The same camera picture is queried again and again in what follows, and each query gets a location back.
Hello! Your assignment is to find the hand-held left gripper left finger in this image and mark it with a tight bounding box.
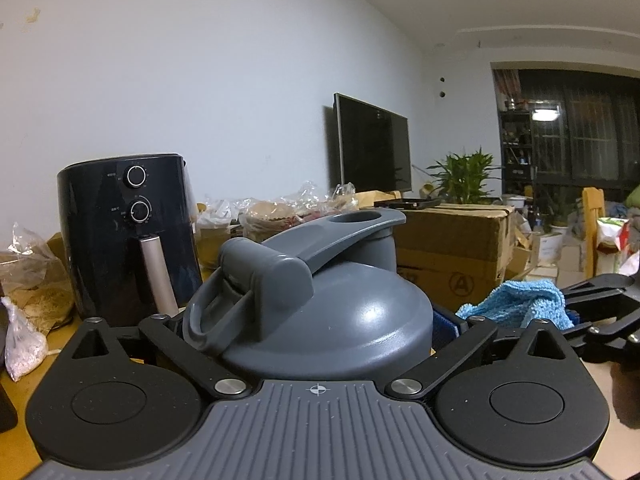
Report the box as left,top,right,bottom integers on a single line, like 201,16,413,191
72,313,252,402

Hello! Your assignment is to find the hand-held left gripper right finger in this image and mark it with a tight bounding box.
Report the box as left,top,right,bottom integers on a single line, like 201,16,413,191
386,310,568,401

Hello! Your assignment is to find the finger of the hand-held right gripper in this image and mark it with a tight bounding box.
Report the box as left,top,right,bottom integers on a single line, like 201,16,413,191
557,274,640,311
562,305,640,365

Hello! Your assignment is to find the blue microfiber cloth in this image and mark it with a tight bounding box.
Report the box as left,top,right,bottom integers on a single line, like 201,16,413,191
456,280,576,331

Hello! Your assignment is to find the shaker bottle with grey lid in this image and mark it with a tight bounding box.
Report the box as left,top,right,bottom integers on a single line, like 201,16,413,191
182,208,436,381

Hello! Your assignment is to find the colourful plastic bag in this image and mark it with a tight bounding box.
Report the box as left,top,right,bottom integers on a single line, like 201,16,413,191
597,216,633,256

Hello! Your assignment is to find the wooden chair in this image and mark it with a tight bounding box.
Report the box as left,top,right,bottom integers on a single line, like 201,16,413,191
582,187,607,281

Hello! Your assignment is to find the large taped cardboard box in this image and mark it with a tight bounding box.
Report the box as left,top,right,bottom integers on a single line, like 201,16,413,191
392,203,518,313

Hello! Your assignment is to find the dark blue air fryer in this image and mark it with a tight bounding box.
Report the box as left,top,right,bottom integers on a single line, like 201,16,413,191
56,153,203,328

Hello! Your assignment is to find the crumpled bag with brown paper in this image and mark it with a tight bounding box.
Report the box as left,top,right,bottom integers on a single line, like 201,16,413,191
0,222,73,336

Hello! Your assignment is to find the small bag of white granules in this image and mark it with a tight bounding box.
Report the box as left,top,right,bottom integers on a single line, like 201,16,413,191
0,296,49,382

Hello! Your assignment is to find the green potted plant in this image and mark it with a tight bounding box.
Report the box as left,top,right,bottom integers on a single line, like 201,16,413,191
427,147,503,206

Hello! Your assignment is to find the dark balcony window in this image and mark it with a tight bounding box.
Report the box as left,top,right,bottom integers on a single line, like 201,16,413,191
492,62,640,206

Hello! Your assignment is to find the clear plastic food bag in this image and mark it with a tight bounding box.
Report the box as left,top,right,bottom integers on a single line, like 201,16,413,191
237,180,361,243

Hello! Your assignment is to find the black television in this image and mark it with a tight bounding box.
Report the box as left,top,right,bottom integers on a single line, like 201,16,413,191
333,92,413,196

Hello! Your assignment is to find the black flat frame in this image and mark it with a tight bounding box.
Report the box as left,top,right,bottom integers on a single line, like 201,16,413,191
372,197,443,210

